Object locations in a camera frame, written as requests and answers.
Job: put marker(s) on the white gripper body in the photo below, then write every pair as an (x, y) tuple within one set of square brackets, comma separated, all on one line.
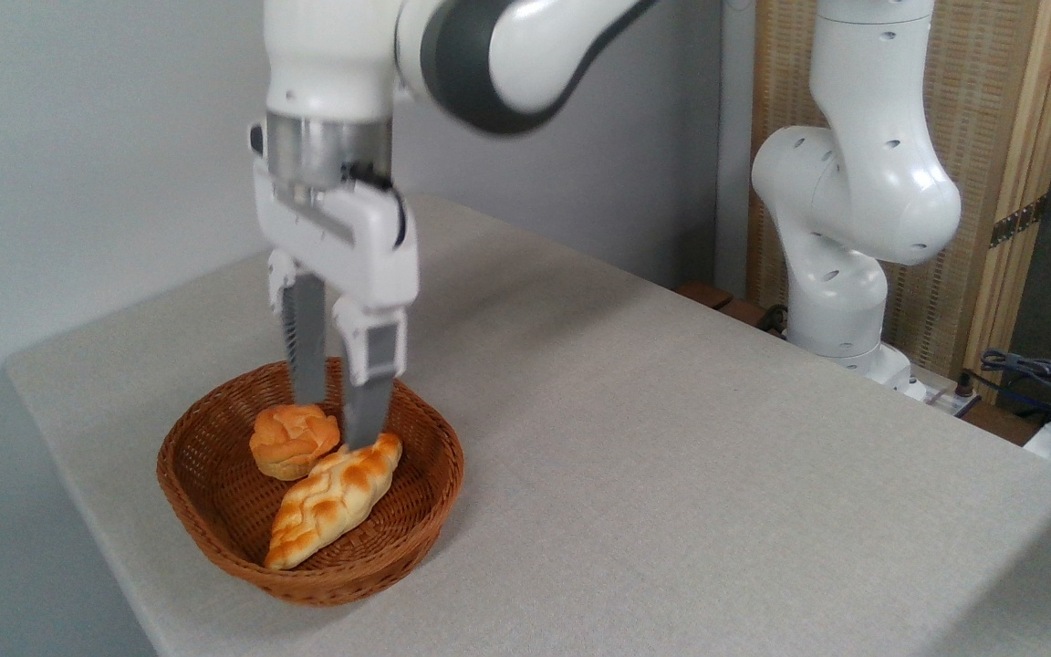
[(370, 255)]

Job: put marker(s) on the gripper finger grey blade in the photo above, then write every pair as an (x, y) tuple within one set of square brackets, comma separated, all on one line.
[(306, 347), (369, 401)]

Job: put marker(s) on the braided golden bread loaf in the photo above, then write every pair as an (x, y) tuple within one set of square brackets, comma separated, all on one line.
[(329, 502)]

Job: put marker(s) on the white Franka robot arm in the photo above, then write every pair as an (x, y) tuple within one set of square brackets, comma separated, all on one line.
[(854, 192)]

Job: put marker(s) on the round golden bread bun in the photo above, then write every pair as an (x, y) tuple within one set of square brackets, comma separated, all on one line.
[(288, 438)]

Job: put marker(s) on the brown woven wicker basket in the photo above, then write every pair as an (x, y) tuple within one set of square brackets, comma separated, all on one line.
[(215, 502)]

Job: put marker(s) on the brown wooden block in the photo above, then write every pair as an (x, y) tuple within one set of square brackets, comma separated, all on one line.
[(704, 294), (744, 313)]

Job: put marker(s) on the metal screen hinge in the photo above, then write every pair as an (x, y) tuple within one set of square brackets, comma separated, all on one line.
[(1016, 222)]

